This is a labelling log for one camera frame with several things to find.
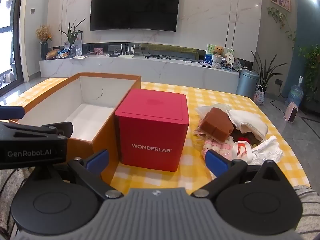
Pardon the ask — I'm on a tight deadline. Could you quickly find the yellow checkered cloth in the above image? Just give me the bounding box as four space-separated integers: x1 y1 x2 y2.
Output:
5 77 310 188

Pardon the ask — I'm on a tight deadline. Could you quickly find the white marble tv console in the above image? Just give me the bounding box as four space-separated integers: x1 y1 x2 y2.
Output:
39 54 253 93

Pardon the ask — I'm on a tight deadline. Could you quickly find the vase with yellow flowers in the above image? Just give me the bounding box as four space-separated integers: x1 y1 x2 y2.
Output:
35 25 52 60

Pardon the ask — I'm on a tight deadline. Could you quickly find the woven basket bag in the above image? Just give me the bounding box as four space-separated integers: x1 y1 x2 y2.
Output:
254 85 265 105

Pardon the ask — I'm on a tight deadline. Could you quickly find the bushy green plant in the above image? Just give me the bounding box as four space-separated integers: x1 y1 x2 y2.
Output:
299 44 320 101

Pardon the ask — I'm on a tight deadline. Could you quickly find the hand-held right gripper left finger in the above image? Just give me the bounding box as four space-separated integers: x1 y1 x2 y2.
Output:
30 149 123 199

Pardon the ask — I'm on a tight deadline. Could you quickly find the red cube box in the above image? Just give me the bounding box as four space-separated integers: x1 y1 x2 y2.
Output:
115 88 190 172

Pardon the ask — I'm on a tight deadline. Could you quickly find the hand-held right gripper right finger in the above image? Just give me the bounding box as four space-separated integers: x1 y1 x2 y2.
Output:
191 149 287 199

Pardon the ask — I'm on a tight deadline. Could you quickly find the black cabinet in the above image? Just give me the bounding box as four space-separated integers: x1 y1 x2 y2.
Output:
300 87 320 117

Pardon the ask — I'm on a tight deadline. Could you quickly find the green plant in glass vase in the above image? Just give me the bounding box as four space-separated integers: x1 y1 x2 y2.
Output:
59 19 86 58

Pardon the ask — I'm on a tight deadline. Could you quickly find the dark red soft item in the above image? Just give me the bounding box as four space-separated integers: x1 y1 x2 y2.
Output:
236 134 258 147

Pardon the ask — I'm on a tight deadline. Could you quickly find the grey patterned cloth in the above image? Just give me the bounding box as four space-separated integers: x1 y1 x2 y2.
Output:
0 167 25 240

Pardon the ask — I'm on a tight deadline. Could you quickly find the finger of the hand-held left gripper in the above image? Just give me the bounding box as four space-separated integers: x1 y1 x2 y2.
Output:
0 121 74 140
0 106 25 120

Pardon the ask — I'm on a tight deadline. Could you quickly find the blue grey trash can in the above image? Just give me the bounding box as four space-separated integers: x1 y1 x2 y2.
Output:
236 69 260 99

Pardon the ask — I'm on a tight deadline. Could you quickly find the glass balcony door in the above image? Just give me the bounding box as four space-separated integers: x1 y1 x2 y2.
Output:
0 0 25 98

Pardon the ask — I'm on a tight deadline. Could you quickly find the pink white crochet pouch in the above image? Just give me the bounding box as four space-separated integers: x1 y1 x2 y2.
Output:
201 140 235 160

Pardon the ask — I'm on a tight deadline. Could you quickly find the red white pouch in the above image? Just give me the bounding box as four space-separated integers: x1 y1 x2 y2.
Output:
231 141 253 160

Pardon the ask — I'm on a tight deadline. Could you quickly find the orange cardboard box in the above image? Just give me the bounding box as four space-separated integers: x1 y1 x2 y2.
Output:
10 72 142 186

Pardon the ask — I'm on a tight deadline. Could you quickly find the tall leaf potted plant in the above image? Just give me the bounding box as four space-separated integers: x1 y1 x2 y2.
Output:
251 51 281 93

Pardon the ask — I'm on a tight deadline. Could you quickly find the brown plush cloth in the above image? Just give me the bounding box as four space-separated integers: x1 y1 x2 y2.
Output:
199 107 235 143

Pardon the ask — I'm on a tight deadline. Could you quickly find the hanging vine plant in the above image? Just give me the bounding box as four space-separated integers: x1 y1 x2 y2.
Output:
267 7 297 50

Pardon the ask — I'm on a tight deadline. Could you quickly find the white plastic bag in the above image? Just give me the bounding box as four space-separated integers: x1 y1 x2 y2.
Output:
249 135 283 166

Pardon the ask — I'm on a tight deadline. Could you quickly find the white bouquet wrap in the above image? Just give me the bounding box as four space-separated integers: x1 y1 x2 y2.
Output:
212 55 223 69

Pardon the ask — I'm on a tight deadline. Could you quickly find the golden gourd ornament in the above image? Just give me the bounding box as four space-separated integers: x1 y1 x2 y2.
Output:
46 49 61 60

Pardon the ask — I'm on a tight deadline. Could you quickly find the pink space heater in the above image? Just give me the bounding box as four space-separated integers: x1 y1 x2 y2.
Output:
284 102 299 123

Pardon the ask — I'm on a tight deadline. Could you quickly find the white router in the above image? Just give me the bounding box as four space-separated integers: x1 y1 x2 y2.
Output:
117 44 136 58

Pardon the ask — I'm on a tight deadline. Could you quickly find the brown teddy bear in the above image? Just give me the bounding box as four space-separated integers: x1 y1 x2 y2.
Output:
212 45 225 57

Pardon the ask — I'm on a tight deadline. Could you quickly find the black curved television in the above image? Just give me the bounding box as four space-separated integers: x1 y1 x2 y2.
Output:
90 0 181 32

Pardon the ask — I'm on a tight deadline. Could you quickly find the white padded cloth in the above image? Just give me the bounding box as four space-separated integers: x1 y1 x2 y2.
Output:
226 109 269 141

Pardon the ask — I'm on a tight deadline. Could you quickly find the blue water bottle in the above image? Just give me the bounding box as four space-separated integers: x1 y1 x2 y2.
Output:
286 76 304 109

